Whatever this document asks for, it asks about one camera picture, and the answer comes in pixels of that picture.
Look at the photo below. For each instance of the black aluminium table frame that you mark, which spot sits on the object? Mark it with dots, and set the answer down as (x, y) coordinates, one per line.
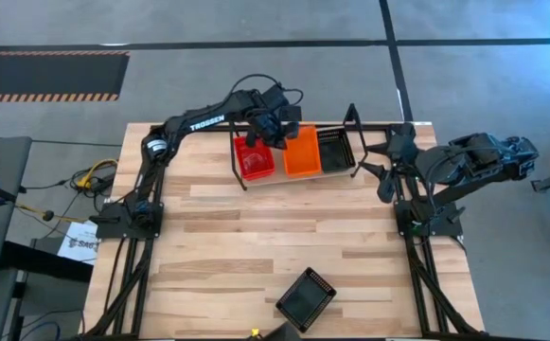
(378, 127)

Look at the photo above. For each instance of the white printed paper sheet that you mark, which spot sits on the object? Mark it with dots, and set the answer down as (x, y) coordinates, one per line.
(78, 232)

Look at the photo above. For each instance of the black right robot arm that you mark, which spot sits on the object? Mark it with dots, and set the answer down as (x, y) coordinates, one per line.
(483, 161)

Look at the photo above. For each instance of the orange plastic slotted basket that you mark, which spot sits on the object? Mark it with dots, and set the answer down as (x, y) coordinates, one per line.
(303, 156)

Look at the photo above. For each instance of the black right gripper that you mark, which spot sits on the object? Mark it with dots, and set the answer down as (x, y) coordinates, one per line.
(402, 142)

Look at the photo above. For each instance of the black plastic slotted basket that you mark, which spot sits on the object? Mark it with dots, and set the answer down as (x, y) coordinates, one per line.
(305, 300)
(336, 154)

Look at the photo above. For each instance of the grey desk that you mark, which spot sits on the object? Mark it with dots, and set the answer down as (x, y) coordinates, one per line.
(0, 156)

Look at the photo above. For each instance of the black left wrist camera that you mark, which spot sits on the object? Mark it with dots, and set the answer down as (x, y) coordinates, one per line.
(292, 131)

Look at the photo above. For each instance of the black mat with hazard stripes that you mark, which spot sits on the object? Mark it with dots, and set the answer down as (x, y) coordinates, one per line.
(42, 76)

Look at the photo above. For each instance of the red plastic slotted basket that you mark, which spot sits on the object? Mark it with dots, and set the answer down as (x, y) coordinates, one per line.
(255, 163)

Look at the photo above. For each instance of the black stand beam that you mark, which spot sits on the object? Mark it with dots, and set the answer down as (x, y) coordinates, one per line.
(42, 260)

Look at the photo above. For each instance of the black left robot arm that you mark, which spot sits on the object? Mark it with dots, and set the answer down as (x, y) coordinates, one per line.
(208, 122)

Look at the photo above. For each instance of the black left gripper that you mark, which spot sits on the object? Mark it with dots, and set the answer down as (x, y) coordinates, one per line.
(267, 109)

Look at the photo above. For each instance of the black frame wooden shelf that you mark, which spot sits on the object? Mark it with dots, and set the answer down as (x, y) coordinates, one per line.
(232, 151)

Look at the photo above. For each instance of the dark object with yellow tip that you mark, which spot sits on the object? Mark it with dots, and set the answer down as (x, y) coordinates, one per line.
(281, 334)

